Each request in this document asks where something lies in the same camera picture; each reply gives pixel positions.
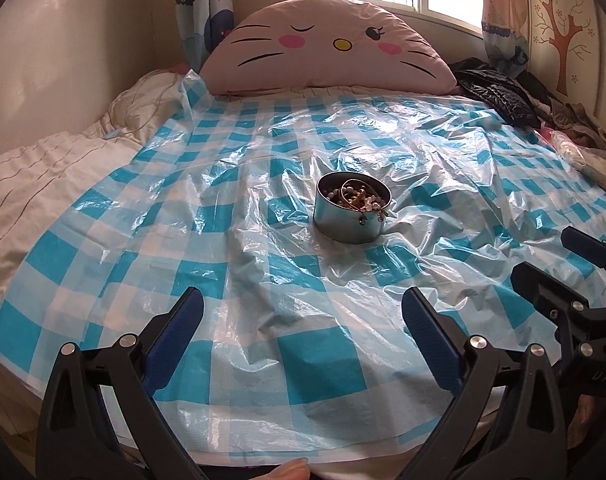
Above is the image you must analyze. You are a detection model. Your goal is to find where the person's right hand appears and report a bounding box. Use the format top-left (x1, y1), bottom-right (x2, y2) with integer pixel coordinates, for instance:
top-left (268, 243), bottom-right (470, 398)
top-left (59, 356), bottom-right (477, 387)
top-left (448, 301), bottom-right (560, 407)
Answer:
top-left (568, 396), bottom-right (606, 448)

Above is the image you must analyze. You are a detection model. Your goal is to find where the person's left hand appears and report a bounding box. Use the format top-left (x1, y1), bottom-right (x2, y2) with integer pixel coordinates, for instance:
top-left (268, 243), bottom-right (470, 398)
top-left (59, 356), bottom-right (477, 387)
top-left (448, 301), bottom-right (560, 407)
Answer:
top-left (254, 458), bottom-right (312, 480)

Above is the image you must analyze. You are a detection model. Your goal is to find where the pile of clothes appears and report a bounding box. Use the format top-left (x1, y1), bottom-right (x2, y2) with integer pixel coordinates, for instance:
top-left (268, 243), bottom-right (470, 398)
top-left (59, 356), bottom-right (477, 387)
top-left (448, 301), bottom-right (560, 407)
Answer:
top-left (519, 72), bottom-right (606, 191)

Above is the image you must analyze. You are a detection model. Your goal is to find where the black shiny jacket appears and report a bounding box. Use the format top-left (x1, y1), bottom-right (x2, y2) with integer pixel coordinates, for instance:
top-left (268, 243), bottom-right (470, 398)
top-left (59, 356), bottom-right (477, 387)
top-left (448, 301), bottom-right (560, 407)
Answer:
top-left (449, 58), bottom-right (554, 129)

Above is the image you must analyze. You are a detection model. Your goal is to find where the tree pattern headboard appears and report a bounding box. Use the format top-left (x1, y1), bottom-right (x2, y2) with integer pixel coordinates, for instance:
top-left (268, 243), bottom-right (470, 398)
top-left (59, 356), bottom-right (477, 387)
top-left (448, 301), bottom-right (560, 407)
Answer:
top-left (528, 0), bottom-right (606, 130)

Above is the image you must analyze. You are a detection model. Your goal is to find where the round silver metal tin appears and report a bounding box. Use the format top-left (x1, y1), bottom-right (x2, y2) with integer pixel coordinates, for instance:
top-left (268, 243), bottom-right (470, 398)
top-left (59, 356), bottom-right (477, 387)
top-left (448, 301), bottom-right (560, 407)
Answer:
top-left (312, 171), bottom-right (392, 245)

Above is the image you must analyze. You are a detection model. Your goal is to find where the white quilted bedding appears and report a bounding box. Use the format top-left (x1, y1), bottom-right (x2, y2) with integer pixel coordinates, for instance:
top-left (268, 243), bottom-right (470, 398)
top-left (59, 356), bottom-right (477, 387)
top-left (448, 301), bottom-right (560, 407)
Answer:
top-left (0, 68), bottom-right (184, 300)

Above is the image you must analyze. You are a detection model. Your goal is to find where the right side curtain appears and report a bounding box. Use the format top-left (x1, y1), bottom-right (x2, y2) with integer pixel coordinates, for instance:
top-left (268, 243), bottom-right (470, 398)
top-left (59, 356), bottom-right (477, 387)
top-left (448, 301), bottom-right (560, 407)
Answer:
top-left (481, 0), bottom-right (530, 79)

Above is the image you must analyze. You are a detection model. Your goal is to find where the blue white checkered plastic sheet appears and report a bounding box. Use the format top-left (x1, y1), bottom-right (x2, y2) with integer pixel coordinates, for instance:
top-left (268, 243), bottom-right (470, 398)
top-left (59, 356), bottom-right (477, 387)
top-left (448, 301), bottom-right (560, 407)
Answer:
top-left (0, 74), bottom-right (606, 465)

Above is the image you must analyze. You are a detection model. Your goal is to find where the pink cat face pillow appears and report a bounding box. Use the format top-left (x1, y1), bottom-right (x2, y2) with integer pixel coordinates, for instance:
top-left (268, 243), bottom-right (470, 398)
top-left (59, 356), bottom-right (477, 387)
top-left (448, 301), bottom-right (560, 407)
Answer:
top-left (200, 0), bottom-right (457, 96)

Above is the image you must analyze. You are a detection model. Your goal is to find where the cartoon print curtain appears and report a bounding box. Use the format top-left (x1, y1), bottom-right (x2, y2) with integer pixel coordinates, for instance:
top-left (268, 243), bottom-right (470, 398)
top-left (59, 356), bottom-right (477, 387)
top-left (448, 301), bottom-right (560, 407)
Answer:
top-left (174, 0), bottom-right (234, 73)

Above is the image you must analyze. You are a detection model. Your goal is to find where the brown bead bracelet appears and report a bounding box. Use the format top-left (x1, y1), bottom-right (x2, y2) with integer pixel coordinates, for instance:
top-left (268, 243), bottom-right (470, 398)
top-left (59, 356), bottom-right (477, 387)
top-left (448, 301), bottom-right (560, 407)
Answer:
top-left (324, 176), bottom-right (386, 214)

